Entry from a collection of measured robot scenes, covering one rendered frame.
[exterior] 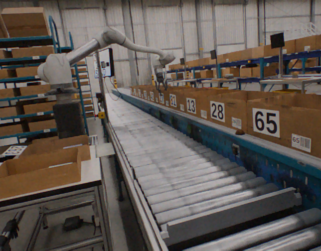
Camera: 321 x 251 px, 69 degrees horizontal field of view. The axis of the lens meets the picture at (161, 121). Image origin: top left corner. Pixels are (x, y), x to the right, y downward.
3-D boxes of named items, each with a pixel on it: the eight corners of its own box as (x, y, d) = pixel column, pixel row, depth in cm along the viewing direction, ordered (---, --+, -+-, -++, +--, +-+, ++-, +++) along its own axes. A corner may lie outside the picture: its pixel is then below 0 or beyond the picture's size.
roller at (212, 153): (129, 176, 126) (128, 167, 125) (216, 157, 139) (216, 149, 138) (131, 180, 121) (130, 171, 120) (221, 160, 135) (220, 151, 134)
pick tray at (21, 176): (9, 177, 129) (4, 160, 127) (81, 162, 140) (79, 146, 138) (-11, 201, 103) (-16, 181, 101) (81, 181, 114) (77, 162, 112)
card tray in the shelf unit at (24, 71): (17, 77, 252) (15, 68, 250) (25, 77, 280) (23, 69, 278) (57, 73, 261) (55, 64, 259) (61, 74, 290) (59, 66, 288)
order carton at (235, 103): (209, 122, 152) (207, 95, 149) (247, 115, 160) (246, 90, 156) (246, 135, 115) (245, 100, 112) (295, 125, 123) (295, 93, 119)
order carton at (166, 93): (158, 104, 263) (157, 89, 260) (183, 101, 271) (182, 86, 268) (170, 108, 226) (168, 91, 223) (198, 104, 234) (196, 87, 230)
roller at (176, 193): (142, 206, 95) (141, 195, 94) (251, 178, 109) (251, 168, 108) (145, 213, 90) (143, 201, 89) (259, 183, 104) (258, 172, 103)
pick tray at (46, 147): (31, 158, 159) (28, 144, 157) (89, 147, 171) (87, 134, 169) (21, 173, 133) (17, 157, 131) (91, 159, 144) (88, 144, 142)
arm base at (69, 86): (45, 93, 162) (43, 85, 161) (52, 91, 183) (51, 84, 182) (73, 90, 166) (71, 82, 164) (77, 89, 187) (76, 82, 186)
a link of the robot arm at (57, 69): (54, 84, 164) (48, 52, 160) (45, 85, 177) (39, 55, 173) (76, 82, 175) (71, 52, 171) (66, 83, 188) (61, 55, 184)
